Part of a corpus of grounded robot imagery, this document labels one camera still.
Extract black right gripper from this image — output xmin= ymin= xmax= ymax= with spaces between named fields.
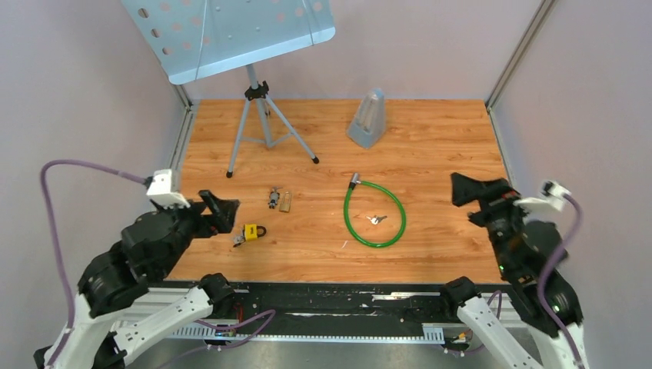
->
xmin=446 ymin=171 xmax=533 ymax=274

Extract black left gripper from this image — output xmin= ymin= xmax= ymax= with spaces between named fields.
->
xmin=155 ymin=188 xmax=241 ymax=278

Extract yellow padlock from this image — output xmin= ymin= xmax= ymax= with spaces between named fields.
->
xmin=243 ymin=224 xmax=267 ymax=242

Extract small brass padlock with keys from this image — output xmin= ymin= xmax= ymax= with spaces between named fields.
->
xmin=268 ymin=186 xmax=292 ymax=213

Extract cable lock keys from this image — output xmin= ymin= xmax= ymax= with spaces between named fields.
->
xmin=366 ymin=215 xmax=387 ymax=225

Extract green cable lock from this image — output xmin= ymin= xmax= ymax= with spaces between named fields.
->
xmin=343 ymin=172 xmax=408 ymax=249

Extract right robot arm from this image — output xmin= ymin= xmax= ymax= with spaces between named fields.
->
xmin=439 ymin=172 xmax=589 ymax=368

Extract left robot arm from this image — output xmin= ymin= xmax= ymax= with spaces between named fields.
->
xmin=34 ymin=190 xmax=241 ymax=368

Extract blue translucent metronome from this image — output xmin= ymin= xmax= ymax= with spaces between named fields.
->
xmin=346 ymin=88 xmax=387 ymax=149

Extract grey music stand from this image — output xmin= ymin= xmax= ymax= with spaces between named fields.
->
xmin=119 ymin=0 xmax=337 ymax=179

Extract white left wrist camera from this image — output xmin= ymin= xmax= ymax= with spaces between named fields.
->
xmin=146 ymin=168 xmax=191 ymax=209

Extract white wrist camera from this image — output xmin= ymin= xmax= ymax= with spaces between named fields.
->
xmin=514 ymin=181 xmax=572 ymax=213
xmin=146 ymin=168 xmax=191 ymax=209

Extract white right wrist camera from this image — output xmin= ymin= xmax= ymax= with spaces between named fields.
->
xmin=514 ymin=181 xmax=572 ymax=213

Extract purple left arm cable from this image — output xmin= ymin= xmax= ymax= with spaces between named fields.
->
xmin=39 ymin=159 xmax=277 ymax=369

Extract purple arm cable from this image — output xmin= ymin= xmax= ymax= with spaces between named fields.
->
xmin=39 ymin=159 xmax=277 ymax=369
xmin=443 ymin=193 xmax=587 ymax=369

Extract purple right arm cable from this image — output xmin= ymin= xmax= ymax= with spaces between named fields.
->
xmin=443 ymin=193 xmax=587 ymax=369

